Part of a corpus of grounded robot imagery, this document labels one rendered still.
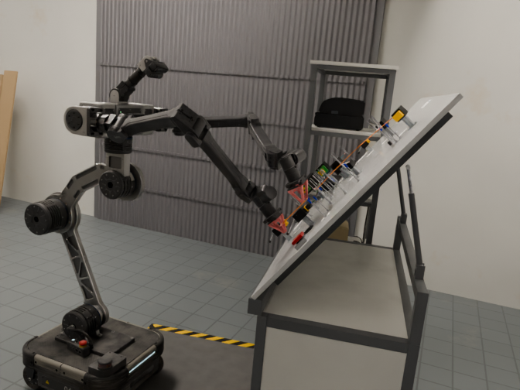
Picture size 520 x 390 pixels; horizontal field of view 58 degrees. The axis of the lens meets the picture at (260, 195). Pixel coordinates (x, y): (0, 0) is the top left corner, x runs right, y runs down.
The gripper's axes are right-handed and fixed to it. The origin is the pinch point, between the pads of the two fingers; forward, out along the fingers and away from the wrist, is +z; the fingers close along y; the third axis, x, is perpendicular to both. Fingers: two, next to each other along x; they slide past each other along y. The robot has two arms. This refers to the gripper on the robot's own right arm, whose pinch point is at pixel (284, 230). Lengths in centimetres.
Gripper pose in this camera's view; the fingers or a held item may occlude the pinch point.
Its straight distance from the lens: 204.8
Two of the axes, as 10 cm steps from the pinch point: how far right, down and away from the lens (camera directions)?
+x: -7.1, 5.4, 4.6
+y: 3.4, -3.1, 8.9
